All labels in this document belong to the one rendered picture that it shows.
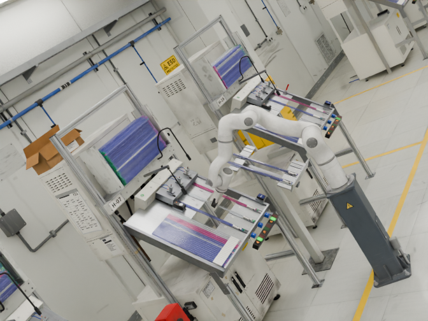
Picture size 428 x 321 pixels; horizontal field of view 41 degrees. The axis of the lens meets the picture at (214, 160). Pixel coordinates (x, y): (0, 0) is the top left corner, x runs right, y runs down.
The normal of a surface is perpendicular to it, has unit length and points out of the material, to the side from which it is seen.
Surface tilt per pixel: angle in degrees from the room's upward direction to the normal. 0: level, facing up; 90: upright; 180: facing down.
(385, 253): 90
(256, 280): 90
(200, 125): 90
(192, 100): 90
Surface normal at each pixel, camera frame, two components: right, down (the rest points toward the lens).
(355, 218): -0.25, 0.42
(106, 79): 0.71, -0.28
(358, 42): -0.46, 0.51
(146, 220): 0.11, -0.78
